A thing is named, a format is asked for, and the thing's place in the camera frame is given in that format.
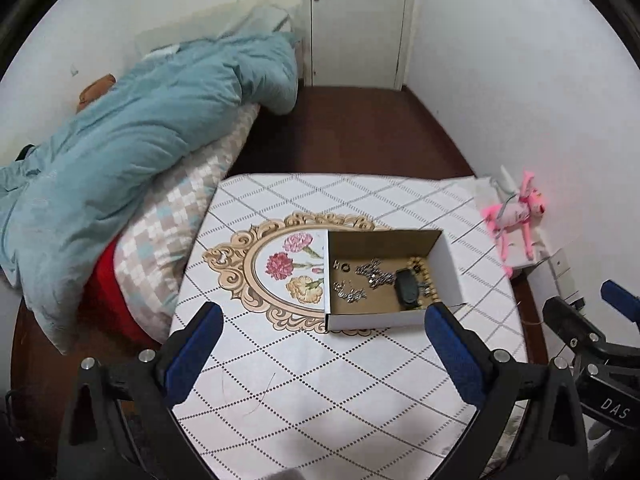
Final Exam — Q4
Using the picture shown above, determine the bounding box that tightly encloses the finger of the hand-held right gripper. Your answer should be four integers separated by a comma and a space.
542, 296, 640, 367
600, 280, 640, 326

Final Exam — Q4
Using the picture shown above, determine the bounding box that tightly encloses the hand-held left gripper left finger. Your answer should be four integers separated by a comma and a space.
57, 301, 224, 480

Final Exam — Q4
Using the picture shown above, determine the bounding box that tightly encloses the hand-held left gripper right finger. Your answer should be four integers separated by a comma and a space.
424, 302, 589, 480

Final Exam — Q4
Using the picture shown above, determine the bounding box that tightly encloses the white cardboard box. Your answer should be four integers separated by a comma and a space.
325, 229, 468, 333

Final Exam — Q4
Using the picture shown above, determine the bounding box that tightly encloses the wooden bead bracelet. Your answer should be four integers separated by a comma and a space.
407, 256, 441, 308

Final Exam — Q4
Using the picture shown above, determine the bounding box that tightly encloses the thick silver chain bracelet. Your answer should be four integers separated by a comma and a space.
355, 258, 396, 288

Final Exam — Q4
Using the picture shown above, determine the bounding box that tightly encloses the thin silver chain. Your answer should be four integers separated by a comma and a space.
332, 282, 369, 303

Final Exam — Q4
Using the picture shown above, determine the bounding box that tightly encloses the diamond patterned floral tablecloth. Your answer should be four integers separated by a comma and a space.
169, 173, 528, 480

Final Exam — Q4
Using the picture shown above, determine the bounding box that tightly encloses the red cloth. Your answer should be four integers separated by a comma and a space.
75, 240, 161, 351

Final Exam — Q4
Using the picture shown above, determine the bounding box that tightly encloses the pink plush toy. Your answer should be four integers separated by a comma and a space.
481, 170, 546, 278

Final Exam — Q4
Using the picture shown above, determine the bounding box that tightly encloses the checkered bed sheet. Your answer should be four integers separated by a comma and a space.
114, 102, 261, 343

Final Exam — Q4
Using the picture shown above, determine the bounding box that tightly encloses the light blue quilt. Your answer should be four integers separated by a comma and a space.
0, 30, 300, 356

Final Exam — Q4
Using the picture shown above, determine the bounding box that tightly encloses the white door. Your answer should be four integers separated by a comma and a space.
310, 0, 413, 88

